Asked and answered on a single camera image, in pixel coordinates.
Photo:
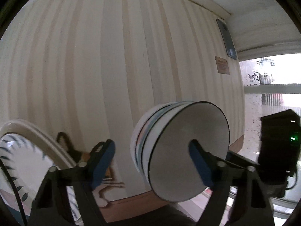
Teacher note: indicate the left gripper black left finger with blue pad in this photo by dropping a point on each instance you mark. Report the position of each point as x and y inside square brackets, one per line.
[51, 205]

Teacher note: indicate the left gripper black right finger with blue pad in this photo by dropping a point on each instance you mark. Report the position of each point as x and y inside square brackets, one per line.
[251, 205]

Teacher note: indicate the white bowl black rim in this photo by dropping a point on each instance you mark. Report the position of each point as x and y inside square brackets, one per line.
[173, 167]

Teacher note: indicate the white bowl blue pattern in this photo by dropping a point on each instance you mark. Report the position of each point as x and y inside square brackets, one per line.
[146, 129]

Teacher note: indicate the plain white bowl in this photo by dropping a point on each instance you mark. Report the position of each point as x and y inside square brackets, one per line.
[140, 124]

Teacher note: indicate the white plate teal leaf pattern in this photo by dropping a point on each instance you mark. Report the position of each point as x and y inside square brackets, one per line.
[27, 165]

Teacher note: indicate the white plate red specks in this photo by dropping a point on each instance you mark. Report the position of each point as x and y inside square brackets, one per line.
[41, 139]

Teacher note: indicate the small brown label card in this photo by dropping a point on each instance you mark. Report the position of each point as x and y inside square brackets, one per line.
[222, 65]

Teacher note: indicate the grey phone on counter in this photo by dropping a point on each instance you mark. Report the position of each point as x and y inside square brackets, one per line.
[227, 39]

